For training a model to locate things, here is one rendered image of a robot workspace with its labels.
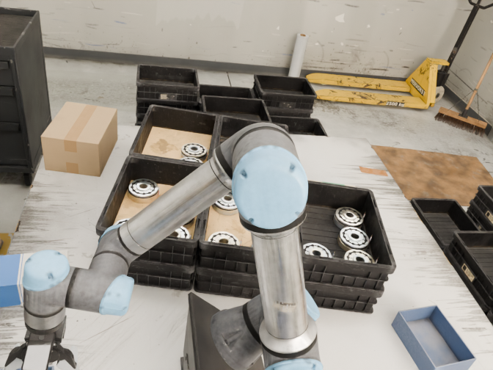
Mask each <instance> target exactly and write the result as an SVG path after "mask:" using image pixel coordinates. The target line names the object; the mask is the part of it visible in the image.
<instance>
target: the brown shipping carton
mask: <svg viewBox="0 0 493 370"><path fill-rule="evenodd" d="M117 140H118V136H117V109H114V108H109V107H103V106H93V105H88V104H78V103H73V102H66V103H65V105H64V106H63V107H62V108H61V110H60V111H59V113H58V114H57V115H56V117H55V118H54V119H53V120H52V122H51V123H50V125H49V126H48V128H47V129H46V130H45V131H44V132H43V134H42V135H41V142H42V148H43V158H44V164H45V170H51V171H57V172H63V173H74V174H79V175H91V176H96V177H100V176H101V174H102V172H103V169H104V167H105V166H106V163H107V161H108V160H109V157H110V155H111V153H112V151H113V149H114V146H115V144H116V142H117Z"/></svg>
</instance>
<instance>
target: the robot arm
mask: <svg viewBox="0 0 493 370"><path fill-rule="evenodd" d="M231 191H232V194H233V199H234V202H235V205H236V207H237V209H238V215H239V219H240V223H241V225H242V227H243V228H245V229H246V230H247V231H249V232H250V233H251V237H252V246H253V251H254V256H255V264H256V269H257V274H258V282H259V287H260V294H259V295H257V296H256V297H254V298H253V299H251V300H250V301H248V302H246V303H245V304H243V305H240V306H237V307H234V308H230V309H223V310H220V311H219V312H217V313H215V314H214V315H213V316H212V317H211V323H210V328H211V335H212V339H213V342H214V344H215V346H216V348H217V350H218V352H219V354H220V355H221V356H222V358H223V359H224V361H225V362H226V363H227V364H228V365H229V366H230V367H231V368H233V369H235V370H247V369H249V368H251V367H252V366H253V365H254V364H255V362H256V361H257V360H258V359H259V357H260V356H261V355H263V362H264V369H265V370H323V364H322V362H321V359H320V355H319V349H318V335H317V327H316V324H315V321H316V320H317V319H318V318H319V316H320V312H319V309H318V307H317V305H316V304H315V302H314V300H313V298H312V297H311V296H310V294H309V293H308V292H307V290H306V289H305V285H304V271H303V263H302V249H301V242H300V234H299V226H300V225H301V224H302V223H303V222H304V220H305V218H306V216H307V210H306V202H307V194H308V182H307V176H306V173H305V171H304V168H303V166H302V164H301V162H300V160H299V157H298V154H297V152H296V147H295V144H294V142H293V140H292V138H291V136H290V135H289V133H288V132H286V131H285V130H284V129H283V128H281V127H279V126H277V125H275V124H272V123H254V124H252V125H249V126H246V127H245V128H243V129H241V130H240V131H238V132H236V133H235V134H234V135H232V136H231V137H230V138H229V139H227V140H226V141H224V142H223V143H222V144H221V145H219V146H218V147H217V148H215V149H214V151H213V157H212V158H211V159H209V160H208V161H207V162H206V163H204V164H203V165H201V166H200V167H198V168H197V169H196V170H195V171H194V172H192V173H191V174H189V175H188V176H186V177H185V178H184V179H183V180H182V181H180V182H179V183H177V184H176V185H174V186H173V187H172V188H171V189H169V190H168V191H166V192H165V193H164V194H163V195H161V196H160V197H158V198H157V199H156V200H154V201H153V202H152V203H151V204H149V205H148V206H146V207H145V208H144V209H142V210H141V211H140V212H139V213H137V214H136V215H134V216H133V217H132V218H130V219H129V220H128V221H126V222H125V223H123V224H122V225H113V226H111V227H109V228H107V229H106V231H105V232H104V234H103V235H102V237H101V238H100V240H99V242H98V247H97V250H96V251H95V254H94V256H93V259H92V261H91V264H90V266H89V269H84V268H79V267H74V266H70V265H69V263H68V259H67V258H66V256H65V255H63V254H61V253H60V252H59V251H56V250H41V251H39V252H36V253H34V254H33V255H31V256H30V257H29V258H28V259H27V260H26V262H25V264H24V268H23V277H22V284H23V302H22V303H21V308H23V309H24V310H23V317H24V322H25V326H26V329H27V330H26V335H25V337H24V340H25V342H26V343H24V344H22V345H20V344H19V343H18V344H16V345H15V346H14V348H13V349H12V350H11V352H10V353H9V355H8V358H7V360H6V362H5V364H4V368H3V370H16V369H19V368H21V370H48V365H49V363H53V362H55V361H57V363H56V367H58V368H59V369H62V370H79V367H78V350H77V348H76V347H75V346H72V347H71V348H70V349H67V348H65V347H62V345H61V344H60V343H62V339H63V338H64V337H65V331H66V321H67V315H65V313H66V308H71V309H76V310H80V311H89V312H93V313H99V314H101V315H106V314H107V315H114V316H123V315H125V314H126V313H127V311H128V307H129V304H130V301H131V295H132V291H133V288H134V279H133V278H132V277H127V274H128V269H129V266H130V264H131V262H132V261H133V260H135V259H136V258H138V257H139V256H140V255H142V254H143V253H145V252H146V251H148V250H149V249H150V248H151V247H153V246H154V245H156V244H158V243H159V242H160V241H161V240H163V239H165V238H166V237H167V236H168V235H170V234H171V233H173V232H174V231H176V230H177V229H179V228H180V227H181V226H183V225H184V224H186V223H187V222H188V221H189V220H191V219H193V218H194V217H195V216H197V215H198V214H200V213H201V212H202V211H204V210H206V209H207V208H208V207H209V206H211V205H212V204H214V203H215V202H216V201H218V200H219V199H221V198H222V197H224V196H225V195H226V194H228V193H229V192H231Z"/></svg>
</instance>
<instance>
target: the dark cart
mask: <svg viewBox="0 0 493 370"><path fill-rule="evenodd" d="M0 25H1V26H0V172H2V173H23V177H24V181H25V185H32V173H34V171H35V168H36V166H37V163H38V160H39V158H40V154H41V153H42V150H43V148H42V142H41V135H42V134H43V132H44V131H45V130H46V129H47V128H48V126H49V125H50V123H51V122H52V119H51V107H50V101H49V94H48V82H47V75H46V69H45V57H44V50H43V38H42V31H41V25H40V12H39V10H25V9H18V8H11V7H0Z"/></svg>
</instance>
